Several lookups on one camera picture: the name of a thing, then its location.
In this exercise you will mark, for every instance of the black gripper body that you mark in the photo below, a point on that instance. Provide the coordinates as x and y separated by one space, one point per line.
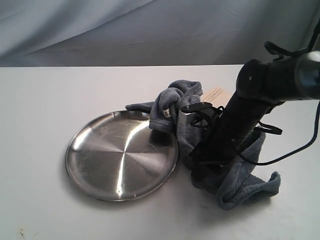
225 133

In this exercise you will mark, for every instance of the light wooden cube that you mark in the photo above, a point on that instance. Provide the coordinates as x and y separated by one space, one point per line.
217 97

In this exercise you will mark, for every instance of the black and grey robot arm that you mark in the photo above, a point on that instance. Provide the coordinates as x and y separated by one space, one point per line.
259 89

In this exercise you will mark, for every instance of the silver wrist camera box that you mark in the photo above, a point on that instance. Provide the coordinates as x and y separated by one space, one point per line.
195 113

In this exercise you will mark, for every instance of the blue fleece towel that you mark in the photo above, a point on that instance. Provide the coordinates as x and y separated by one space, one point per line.
239 185

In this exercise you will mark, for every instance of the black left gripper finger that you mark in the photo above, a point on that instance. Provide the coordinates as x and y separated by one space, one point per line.
207 178

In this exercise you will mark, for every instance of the round stainless steel plate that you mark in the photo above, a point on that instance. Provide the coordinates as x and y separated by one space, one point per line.
117 157

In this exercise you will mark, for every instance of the black stand pole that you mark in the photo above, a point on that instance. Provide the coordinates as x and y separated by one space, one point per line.
314 37

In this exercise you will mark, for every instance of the grey backdrop cloth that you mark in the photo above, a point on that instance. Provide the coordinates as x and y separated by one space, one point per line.
86 33

